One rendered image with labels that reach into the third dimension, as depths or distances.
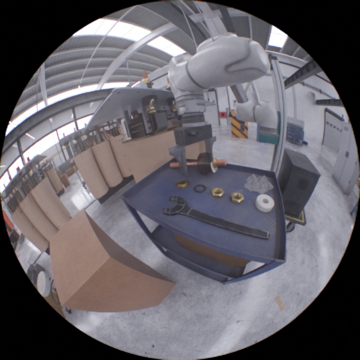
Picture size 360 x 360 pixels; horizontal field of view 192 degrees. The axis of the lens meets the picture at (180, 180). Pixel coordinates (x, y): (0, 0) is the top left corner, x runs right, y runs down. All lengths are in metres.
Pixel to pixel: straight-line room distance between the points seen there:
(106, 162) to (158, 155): 1.63
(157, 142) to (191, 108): 0.50
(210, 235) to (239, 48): 0.41
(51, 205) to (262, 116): 2.93
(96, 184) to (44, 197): 1.11
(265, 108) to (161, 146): 0.83
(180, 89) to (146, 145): 0.53
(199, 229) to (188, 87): 0.39
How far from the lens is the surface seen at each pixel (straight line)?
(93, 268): 0.36
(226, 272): 0.67
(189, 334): 1.28
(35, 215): 2.51
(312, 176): 1.17
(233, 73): 0.23
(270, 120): 0.92
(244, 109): 0.95
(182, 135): 0.31
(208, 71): 0.25
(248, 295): 1.25
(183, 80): 0.31
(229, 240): 0.31
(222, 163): 0.49
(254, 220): 0.37
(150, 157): 0.78
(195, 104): 0.32
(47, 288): 1.82
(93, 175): 2.22
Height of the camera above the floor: 1.16
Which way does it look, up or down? 32 degrees down
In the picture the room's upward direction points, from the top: 11 degrees counter-clockwise
